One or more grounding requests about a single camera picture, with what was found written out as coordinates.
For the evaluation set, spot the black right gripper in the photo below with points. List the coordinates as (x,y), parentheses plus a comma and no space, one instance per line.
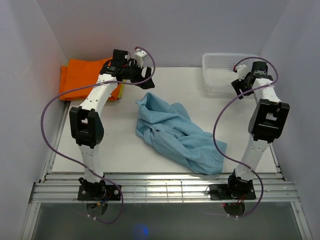
(237,84)

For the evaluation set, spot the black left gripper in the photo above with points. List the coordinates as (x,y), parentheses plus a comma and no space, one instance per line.
(139,71)

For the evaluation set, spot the light blue trousers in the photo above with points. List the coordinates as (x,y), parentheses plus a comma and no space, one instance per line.
(169,129)

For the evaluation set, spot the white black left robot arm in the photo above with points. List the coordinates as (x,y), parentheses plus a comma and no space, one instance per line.
(85,120)

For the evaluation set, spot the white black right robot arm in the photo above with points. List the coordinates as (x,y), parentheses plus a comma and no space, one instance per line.
(266,124)

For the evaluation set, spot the folded orange trousers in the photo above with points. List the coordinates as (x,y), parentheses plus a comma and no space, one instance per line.
(80,73)

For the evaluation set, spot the white perforated plastic basket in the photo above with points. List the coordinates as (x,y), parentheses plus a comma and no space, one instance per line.
(217,71)

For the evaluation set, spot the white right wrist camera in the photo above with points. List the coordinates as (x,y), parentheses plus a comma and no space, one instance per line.
(241,70)

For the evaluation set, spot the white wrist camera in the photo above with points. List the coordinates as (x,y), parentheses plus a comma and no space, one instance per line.
(140,56)
(241,70)

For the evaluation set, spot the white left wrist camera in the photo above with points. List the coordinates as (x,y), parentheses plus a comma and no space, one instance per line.
(140,56)

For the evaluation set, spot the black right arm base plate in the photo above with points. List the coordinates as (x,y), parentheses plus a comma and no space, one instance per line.
(224,192)

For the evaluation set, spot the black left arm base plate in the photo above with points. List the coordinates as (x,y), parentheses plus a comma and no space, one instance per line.
(107,193)

